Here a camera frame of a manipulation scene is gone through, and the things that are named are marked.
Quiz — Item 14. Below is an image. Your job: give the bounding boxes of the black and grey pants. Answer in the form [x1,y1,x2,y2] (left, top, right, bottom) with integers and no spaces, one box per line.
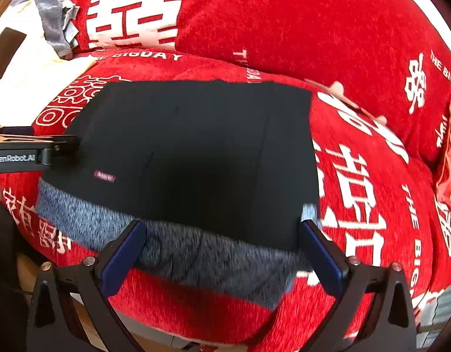
[36,80,319,309]

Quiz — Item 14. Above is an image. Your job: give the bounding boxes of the white bed sheet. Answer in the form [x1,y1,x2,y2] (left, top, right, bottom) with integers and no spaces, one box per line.
[0,0,96,126]

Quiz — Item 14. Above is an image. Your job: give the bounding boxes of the red wedding blanket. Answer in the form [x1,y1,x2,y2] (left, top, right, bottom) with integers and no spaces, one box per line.
[0,50,451,351]

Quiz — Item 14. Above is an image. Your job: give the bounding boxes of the grey crumpled cloth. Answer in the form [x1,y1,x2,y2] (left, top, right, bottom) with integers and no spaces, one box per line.
[11,0,80,60]

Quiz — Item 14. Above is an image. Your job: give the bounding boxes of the red wedding pillow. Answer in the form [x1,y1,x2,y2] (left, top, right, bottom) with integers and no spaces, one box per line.
[71,0,451,164]

